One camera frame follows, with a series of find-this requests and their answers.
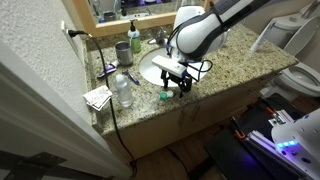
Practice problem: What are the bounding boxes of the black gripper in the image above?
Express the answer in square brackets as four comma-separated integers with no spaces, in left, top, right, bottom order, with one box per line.
[160,67,194,99]

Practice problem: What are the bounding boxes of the green white contact lens case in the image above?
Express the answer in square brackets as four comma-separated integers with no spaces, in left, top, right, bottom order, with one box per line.
[158,89,175,101]

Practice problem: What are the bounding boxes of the white oval sink basin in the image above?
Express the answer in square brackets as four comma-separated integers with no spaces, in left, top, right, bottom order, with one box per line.
[137,46,210,89]

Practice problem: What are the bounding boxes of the wooden vanity cabinet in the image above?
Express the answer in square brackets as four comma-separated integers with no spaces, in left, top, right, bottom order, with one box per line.
[95,66,299,162]

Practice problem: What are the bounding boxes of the clear plastic bottle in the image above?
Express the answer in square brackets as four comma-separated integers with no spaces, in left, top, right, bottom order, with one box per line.
[114,73,135,109]

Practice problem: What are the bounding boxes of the chrome faucet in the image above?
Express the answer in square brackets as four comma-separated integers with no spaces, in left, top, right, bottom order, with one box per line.
[147,26,170,46]

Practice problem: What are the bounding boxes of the grey metal tumbler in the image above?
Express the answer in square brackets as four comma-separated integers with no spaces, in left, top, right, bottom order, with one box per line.
[114,40,135,67]

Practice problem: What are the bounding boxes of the green soap pump bottle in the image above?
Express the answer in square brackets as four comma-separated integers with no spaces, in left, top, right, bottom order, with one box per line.
[127,18,143,54]

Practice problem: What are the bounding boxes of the purple toothpaste tube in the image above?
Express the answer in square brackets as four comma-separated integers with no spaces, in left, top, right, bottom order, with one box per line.
[96,60,120,80]

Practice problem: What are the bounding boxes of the wooden framed mirror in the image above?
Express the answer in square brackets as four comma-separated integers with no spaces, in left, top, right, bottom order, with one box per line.
[71,0,215,39]

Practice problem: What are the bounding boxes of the orange black clamp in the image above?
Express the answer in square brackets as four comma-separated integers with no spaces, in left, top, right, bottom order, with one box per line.
[264,105,280,118]
[230,115,248,141]

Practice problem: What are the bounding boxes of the white paper packets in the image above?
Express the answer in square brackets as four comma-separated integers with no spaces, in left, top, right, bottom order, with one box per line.
[82,84,114,112]

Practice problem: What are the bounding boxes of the black robot cart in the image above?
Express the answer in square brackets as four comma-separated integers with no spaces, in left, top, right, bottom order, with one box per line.
[188,92,320,180]

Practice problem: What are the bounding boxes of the white toilet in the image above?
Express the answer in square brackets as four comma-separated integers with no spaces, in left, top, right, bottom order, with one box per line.
[259,0,320,102]

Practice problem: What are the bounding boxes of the white door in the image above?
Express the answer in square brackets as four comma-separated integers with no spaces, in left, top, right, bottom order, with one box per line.
[0,39,133,180]

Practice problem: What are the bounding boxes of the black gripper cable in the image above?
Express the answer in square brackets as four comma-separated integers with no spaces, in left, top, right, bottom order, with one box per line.
[185,58,215,83]

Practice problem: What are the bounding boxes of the black power cable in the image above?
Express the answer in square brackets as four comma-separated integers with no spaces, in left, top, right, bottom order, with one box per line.
[67,29,139,178]

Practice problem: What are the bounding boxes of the thin black floor cable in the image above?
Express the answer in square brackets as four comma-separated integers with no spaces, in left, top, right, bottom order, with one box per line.
[164,145,193,180]

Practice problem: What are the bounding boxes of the aluminium mounting rail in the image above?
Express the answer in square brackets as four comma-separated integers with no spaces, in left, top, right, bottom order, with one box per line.
[245,109,309,180]

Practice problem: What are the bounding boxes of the white wall outlet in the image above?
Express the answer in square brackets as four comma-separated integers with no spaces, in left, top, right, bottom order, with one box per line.
[60,20,80,55]

